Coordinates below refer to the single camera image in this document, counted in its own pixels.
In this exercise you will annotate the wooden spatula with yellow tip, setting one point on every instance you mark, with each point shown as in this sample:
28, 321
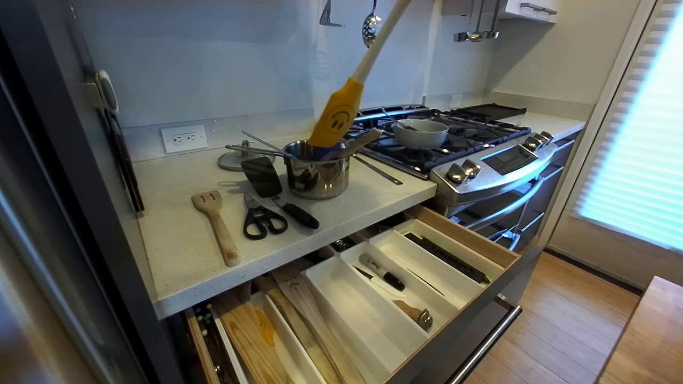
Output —
338, 114

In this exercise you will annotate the steel utensil holder pot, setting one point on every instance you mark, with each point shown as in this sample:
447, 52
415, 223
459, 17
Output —
318, 182

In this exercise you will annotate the black turner spatula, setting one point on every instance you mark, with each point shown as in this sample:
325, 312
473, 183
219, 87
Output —
258, 176

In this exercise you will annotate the thin metal utensil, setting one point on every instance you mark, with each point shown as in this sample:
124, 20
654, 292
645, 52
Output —
260, 141

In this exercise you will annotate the wooden slotted spatula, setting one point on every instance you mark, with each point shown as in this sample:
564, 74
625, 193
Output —
220, 231

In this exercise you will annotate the long wooden utensil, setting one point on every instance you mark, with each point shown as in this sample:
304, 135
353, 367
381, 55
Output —
311, 321

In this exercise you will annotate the hanging dark utensil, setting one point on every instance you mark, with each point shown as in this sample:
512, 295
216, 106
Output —
328, 16

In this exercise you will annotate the wooden kitchen drawer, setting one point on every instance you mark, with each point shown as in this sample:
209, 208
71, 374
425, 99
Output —
454, 338

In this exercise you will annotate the white bowl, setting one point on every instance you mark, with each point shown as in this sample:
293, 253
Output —
419, 135

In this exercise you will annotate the glass pot lid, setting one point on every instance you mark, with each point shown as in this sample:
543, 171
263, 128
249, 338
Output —
229, 159

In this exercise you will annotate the white cutlery organizer tray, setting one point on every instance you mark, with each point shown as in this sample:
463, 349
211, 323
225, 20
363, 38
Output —
354, 312

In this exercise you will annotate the long black knife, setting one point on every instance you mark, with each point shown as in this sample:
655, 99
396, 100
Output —
449, 259

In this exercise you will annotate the stainless gas stove range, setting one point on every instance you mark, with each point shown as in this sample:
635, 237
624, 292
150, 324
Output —
492, 160

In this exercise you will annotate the hanging metal slotted spoon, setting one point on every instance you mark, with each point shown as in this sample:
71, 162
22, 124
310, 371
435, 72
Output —
369, 27

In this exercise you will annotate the hanging metal ladles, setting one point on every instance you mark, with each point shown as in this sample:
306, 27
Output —
474, 32

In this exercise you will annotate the white upper cabinet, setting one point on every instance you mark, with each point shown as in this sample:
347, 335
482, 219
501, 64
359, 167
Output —
530, 8

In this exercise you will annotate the white window blind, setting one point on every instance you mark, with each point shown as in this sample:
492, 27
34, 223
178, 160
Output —
640, 155

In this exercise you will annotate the stainless refrigerator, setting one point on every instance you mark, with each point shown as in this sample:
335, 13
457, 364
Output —
44, 283

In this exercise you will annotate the wooden table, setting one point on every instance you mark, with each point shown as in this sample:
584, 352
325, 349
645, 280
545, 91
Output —
652, 341

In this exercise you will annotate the white wall outlet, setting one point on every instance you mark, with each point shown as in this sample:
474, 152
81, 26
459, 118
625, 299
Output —
183, 139

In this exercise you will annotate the black wall-mounted knife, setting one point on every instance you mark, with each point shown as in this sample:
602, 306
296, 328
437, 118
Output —
124, 167

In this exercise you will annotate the white wall-mounted holder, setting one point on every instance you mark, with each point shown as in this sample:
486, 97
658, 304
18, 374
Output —
105, 87

